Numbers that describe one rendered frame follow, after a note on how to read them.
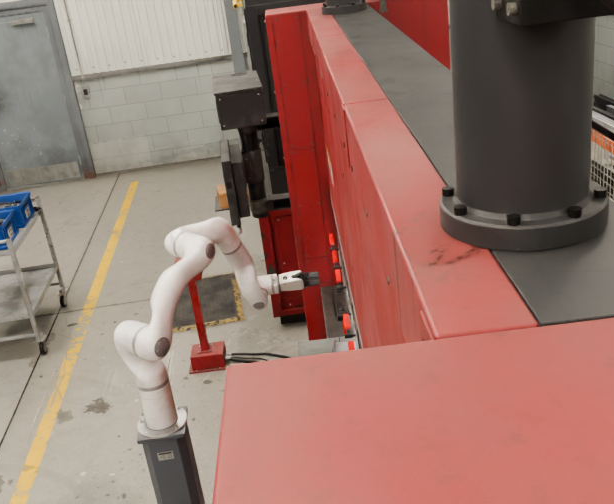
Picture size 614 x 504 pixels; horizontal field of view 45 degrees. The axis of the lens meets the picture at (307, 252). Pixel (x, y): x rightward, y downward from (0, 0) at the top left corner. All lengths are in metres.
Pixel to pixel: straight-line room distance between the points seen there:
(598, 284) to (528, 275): 0.07
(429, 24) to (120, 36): 6.46
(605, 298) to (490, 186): 0.19
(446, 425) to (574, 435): 0.09
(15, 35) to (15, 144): 1.34
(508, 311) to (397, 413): 0.19
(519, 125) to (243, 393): 0.41
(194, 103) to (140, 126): 0.75
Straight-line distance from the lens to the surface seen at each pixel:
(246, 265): 3.01
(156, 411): 2.85
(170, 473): 2.99
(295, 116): 3.69
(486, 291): 0.77
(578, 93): 0.85
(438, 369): 0.65
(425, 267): 0.83
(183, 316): 5.85
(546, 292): 0.77
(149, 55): 9.69
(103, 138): 9.97
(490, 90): 0.83
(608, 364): 0.67
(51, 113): 9.98
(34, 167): 10.21
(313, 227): 3.87
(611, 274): 0.81
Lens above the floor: 2.66
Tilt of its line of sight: 24 degrees down
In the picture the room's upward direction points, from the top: 7 degrees counter-clockwise
